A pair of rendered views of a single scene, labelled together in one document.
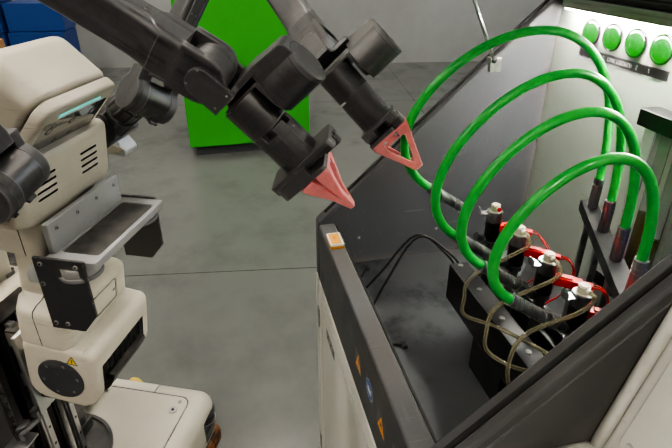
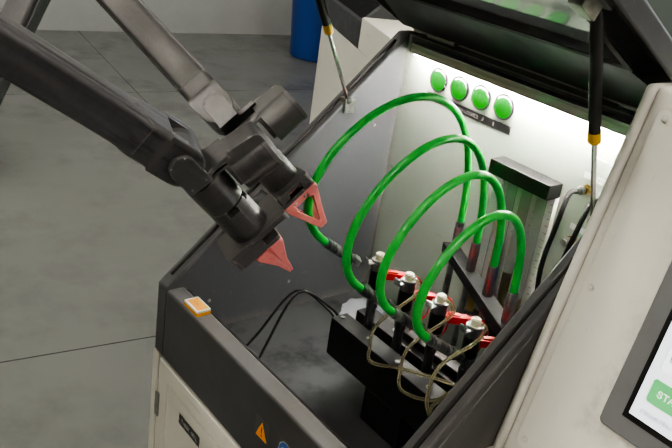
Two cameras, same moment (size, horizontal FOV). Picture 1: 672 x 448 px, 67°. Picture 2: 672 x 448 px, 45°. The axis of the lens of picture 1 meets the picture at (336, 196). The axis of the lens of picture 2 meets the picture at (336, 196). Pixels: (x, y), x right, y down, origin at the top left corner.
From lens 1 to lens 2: 0.58 m
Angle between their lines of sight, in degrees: 25
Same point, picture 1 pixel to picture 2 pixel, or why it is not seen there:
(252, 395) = not seen: outside the picture
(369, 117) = (280, 179)
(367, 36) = (278, 103)
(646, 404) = (533, 402)
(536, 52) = (385, 92)
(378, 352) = (295, 412)
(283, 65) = (256, 151)
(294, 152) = (253, 225)
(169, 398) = not seen: outside the picture
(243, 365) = not seen: outside the picture
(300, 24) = (197, 82)
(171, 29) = (159, 121)
